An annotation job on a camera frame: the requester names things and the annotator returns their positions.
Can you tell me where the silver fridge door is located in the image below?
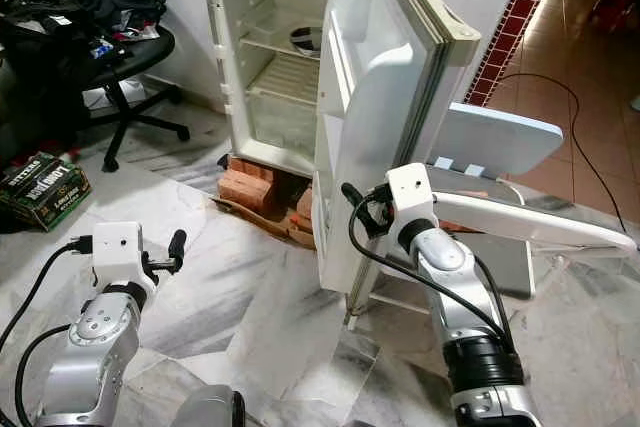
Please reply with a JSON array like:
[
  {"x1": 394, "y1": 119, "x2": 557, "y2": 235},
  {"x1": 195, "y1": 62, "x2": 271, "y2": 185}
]
[{"x1": 310, "y1": 0, "x2": 483, "y2": 326}]

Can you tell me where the clear fridge crisper drawer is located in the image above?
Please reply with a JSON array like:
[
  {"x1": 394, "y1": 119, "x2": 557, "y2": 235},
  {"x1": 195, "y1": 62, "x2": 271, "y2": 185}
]
[{"x1": 245, "y1": 97, "x2": 319, "y2": 158}]

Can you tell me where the green printed carton box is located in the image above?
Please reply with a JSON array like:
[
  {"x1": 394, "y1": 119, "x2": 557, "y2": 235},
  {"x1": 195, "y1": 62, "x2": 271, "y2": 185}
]
[{"x1": 0, "y1": 151, "x2": 93, "y2": 233}]

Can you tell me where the white plastic armchair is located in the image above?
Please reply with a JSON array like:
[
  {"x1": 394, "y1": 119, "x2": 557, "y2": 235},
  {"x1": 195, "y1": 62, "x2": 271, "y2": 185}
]
[{"x1": 345, "y1": 102, "x2": 640, "y2": 333}]

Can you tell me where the grey left robot leg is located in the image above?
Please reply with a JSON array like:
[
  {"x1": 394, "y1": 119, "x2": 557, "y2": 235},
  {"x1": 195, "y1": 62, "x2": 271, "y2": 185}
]
[{"x1": 168, "y1": 384, "x2": 248, "y2": 427}]

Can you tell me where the black office chair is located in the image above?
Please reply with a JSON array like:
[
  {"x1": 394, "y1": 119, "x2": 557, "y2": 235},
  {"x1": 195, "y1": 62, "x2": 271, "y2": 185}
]
[{"x1": 0, "y1": 0, "x2": 191, "y2": 175}]

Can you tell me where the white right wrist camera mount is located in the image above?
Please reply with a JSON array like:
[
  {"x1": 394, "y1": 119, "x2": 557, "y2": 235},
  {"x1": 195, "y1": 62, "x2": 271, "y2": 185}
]
[{"x1": 382, "y1": 162, "x2": 437, "y2": 238}]

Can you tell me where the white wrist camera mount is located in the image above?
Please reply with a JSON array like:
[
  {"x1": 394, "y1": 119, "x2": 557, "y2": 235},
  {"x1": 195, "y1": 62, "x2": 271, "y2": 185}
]
[
  {"x1": 90, "y1": 221, "x2": 153, "y2": 290},
  {"x1": 382, "y1": 162, "x2": 437, "y2": 238}
]

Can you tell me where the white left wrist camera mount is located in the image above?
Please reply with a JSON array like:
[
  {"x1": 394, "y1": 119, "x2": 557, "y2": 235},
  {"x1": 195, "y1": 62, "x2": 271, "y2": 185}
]
[{"x1": 90, "y1": 221, "x2": 153, "y2": 290}]

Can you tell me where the long black left arm cable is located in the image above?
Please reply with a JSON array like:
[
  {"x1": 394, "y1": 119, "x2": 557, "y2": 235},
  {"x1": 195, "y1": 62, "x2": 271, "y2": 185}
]
[{"x1": 0, "y1": 235, "x2": 96, "y2": 353}]

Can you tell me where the white wire fridge shelf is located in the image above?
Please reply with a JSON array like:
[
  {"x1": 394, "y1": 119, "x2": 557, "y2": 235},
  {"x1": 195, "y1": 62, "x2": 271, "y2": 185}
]
[
  {"x1": 242, "y1": 52, "x2": 321, "y2": 113},
  {"x1": 238, "y1": 27, "x2": 323, "y2": 63}
]

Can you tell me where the short black left arm cable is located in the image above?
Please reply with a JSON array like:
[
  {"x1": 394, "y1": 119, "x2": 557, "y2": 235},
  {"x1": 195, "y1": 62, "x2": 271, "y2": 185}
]
[{"x1": 15, "y1": 322, "x2": 81, "y2": 427}]

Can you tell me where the thin black floor cable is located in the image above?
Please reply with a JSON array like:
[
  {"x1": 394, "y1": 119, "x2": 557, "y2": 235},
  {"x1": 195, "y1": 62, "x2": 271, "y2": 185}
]
[{"x1": 490, "y1": 72, "x2": 636, "y2": 238}]

